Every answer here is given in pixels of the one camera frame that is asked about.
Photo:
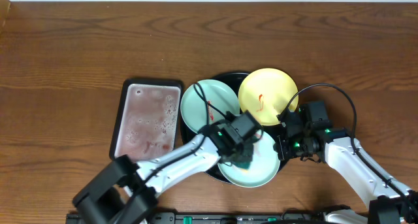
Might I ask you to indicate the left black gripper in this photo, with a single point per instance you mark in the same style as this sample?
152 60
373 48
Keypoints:
241 155

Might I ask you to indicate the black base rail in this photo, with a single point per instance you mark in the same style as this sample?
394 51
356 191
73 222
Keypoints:
172 218

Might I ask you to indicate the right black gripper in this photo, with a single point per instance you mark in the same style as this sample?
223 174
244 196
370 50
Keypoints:
281 147

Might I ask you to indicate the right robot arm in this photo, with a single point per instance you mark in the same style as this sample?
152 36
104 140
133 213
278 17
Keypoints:
387 199

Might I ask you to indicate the light blue plate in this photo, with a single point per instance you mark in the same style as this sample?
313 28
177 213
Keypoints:
263 168
218 94

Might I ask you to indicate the rectangular black soapy tray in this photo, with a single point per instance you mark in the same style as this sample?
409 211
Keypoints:
147 118

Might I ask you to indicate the light blue plate front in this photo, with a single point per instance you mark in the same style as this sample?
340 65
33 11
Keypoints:
263 168

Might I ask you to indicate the yellow plate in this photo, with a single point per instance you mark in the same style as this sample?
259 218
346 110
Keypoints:
265 93

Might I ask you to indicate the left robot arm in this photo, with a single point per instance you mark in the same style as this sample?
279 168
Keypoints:
127 192

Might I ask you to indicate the green yellow sponge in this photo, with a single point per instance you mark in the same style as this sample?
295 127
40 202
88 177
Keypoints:
244 156

